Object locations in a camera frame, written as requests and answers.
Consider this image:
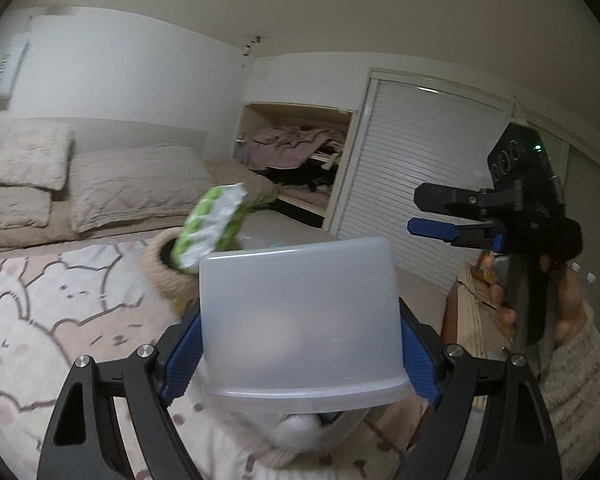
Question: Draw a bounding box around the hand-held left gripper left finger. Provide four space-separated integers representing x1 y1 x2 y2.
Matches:
36 307 204 480

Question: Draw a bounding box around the wooden closet niche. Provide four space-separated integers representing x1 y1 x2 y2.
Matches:
234 101 359 222

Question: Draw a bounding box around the person's right hand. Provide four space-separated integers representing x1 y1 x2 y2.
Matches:
481 254 588 345

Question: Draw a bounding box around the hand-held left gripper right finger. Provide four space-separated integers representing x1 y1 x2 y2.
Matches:
396 298 564 480

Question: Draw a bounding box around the folded beige quilt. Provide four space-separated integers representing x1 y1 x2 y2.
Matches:
0 186 54 232

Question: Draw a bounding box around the beige bed sheet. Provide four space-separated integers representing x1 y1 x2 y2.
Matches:
0 159 453 306

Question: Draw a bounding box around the fluffy cream pillow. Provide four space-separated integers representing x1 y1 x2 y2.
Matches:
0 121 77 192

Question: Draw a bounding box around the pile of dark clothes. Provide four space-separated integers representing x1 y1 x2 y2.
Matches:
269 159 342 197

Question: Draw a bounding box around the grey bed headboard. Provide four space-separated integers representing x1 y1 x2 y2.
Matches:
9 116 210 162

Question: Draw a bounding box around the pile of pink clothes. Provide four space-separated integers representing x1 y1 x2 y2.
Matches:
236 126 349 172

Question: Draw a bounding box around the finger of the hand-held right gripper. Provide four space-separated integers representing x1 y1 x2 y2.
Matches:
406 216 504 250
413 182 487 219

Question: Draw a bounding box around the large beige pillow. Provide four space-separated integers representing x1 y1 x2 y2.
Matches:
69 144 215 234

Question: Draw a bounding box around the ceiling track spotlight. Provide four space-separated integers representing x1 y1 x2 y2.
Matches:
241 34 269 57

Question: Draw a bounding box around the white plush pompom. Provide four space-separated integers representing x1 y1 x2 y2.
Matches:
272 414 323 450

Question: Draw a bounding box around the white hanging wall organiser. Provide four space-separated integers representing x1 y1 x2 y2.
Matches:
0 31 32 112

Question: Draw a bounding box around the translucent white plastic box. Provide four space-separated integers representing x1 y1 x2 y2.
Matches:
198 236 412 413

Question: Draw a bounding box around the green cotton pad packet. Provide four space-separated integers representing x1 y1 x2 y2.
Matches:
171 182 249 275

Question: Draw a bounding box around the white louvred closet door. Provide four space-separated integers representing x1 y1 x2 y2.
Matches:
329 66 572 297

